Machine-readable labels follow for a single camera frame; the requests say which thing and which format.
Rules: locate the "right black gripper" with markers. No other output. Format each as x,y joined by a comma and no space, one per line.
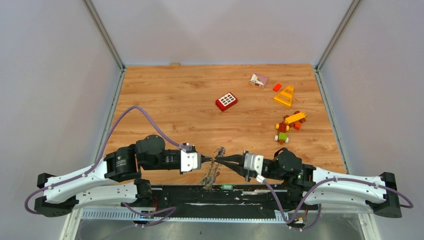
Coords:
239,169

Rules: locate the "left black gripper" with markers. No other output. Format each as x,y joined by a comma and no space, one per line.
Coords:
205,159

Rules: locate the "large grey toothed keyring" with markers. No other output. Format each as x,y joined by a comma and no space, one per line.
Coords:
209,179

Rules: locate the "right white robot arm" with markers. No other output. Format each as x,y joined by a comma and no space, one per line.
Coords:
308,185

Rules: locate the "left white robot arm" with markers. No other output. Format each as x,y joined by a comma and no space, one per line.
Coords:
117,178

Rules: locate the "small green bubble level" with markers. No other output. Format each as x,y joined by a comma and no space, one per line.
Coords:
227,187

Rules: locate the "red green toy vehicle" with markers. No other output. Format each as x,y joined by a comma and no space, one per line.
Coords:
281,137

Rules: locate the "red window toy brick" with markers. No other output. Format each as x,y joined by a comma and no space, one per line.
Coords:
226,101

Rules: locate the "yellow orange toy car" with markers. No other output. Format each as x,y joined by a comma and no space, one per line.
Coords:
297,117

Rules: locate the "pink roof toy house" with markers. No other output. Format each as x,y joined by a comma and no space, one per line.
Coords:
258,80

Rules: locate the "small red toy brick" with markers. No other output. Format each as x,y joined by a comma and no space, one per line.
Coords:
277,87

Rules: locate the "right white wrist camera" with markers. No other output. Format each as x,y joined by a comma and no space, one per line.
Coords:
253,164

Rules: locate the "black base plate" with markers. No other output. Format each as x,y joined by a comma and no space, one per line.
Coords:
248,201

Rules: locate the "yellow triangular toy frame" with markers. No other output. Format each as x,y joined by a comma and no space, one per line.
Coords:
285,97

